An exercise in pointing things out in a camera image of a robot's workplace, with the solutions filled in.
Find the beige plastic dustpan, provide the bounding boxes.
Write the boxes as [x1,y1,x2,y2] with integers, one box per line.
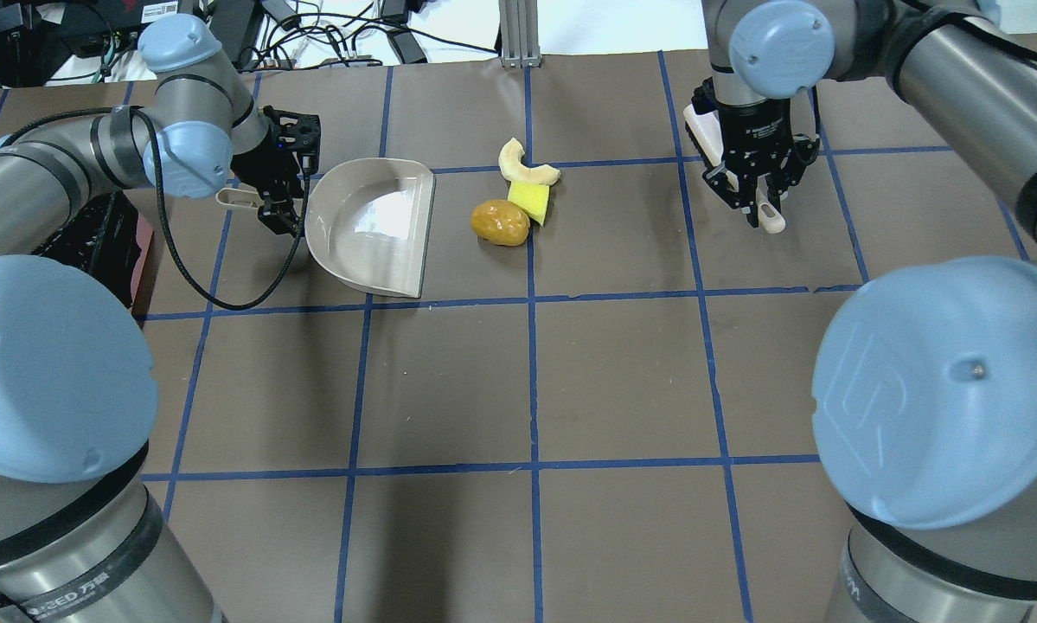
[215,157,438,299]

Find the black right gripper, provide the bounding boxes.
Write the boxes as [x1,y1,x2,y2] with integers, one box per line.
[691,78,820,228]

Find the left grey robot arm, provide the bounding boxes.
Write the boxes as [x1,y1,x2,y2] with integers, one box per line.
[0,13,320,622]

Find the aluminium frame post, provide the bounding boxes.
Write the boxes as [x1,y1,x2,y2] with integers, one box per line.
[498,0,543,68]

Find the yellow-green sponge block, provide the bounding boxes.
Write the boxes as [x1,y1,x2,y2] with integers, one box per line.
[507,181,551,226]

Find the yellow-brown toy potato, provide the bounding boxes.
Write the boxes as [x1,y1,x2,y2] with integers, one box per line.
[470,200,530,247]

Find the pink bin with black liner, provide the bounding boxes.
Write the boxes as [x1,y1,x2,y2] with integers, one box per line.
[31,192,153,312]

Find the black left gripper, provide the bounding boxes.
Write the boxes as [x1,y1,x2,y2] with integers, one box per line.
[231,107,323,238]

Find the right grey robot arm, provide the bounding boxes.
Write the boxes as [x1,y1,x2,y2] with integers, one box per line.
[684,1,1037,622]

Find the pale melon slice toy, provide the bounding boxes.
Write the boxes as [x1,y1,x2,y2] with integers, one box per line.
[497,138,561,186]

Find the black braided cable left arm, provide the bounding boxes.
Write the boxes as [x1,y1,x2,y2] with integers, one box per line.
[0,106,315,311]

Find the white hand brush black bristles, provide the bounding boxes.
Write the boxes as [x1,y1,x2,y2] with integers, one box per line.
[682,104,786,235]

